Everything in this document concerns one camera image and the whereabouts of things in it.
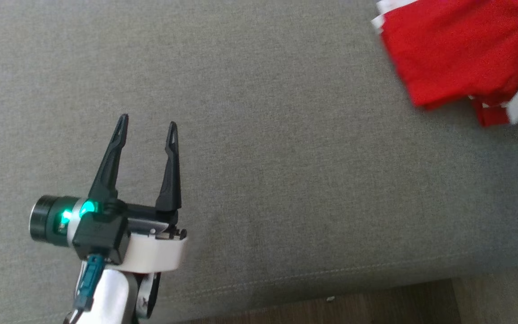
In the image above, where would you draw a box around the teal camera cable connector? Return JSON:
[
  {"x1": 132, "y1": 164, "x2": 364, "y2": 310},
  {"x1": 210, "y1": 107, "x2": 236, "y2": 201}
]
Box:
[{"x1": 76, "y1": 254, "x2": 106, "y2": 312}]

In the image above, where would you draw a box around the large grey sofa seat cushion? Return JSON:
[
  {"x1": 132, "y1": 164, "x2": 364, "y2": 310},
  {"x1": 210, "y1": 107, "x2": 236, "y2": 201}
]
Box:
[{"x1": 0, "y1": 0, "x2": 518, "y2": 324}]

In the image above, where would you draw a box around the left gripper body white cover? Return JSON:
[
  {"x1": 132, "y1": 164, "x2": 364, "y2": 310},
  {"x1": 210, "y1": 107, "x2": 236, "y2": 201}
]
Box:
[{"x1": 114, "y1": 201, "x2": 189, "y2": 274}]

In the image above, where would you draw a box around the red and white shirt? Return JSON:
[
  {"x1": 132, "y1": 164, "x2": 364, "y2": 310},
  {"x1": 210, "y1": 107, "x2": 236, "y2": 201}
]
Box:
[{"x1": 371, "y1": 0, "x2": 518, "y2": 111}]

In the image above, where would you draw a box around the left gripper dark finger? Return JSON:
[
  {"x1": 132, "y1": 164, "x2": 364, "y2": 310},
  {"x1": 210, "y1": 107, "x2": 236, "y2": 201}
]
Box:
[
  {"x1": 156, "y1": 121, "x2": 183, "y2": 213},
  {"x1": 89, "y1": 113, "x2": 130, "y2": 204}
]

